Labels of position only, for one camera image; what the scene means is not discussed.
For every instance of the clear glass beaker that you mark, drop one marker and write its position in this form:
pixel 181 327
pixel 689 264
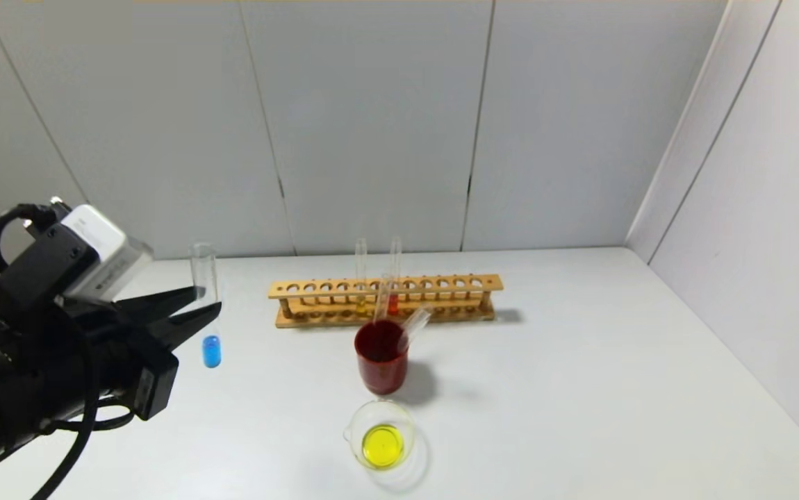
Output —
pixel 382 446

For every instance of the test tube blue liquid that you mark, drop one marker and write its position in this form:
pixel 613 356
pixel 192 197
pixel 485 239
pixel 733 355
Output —
pixel 212 353

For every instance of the wooden test tube rack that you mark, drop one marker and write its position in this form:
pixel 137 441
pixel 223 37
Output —
pixel 493 282

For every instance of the red plastic cup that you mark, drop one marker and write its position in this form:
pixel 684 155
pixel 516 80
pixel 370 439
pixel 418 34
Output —
pixel 382 375

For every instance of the test tube bright yellow liquid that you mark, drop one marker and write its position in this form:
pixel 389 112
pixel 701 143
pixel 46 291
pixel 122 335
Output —
pixel 383 298

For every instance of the test tube pale yellow liquid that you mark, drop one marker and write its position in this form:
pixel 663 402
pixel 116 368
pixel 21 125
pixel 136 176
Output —
pixel 360 305

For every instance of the empty glass test tube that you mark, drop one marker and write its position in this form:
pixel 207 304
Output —
pixel 413 324

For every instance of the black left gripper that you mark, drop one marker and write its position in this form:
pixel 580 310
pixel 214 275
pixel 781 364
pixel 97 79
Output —
pixel 154 378

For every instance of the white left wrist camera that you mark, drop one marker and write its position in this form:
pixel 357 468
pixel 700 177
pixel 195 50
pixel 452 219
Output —
pixel 108 257

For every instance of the test tube red liquid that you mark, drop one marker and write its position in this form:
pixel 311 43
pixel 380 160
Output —
pixel 393 305

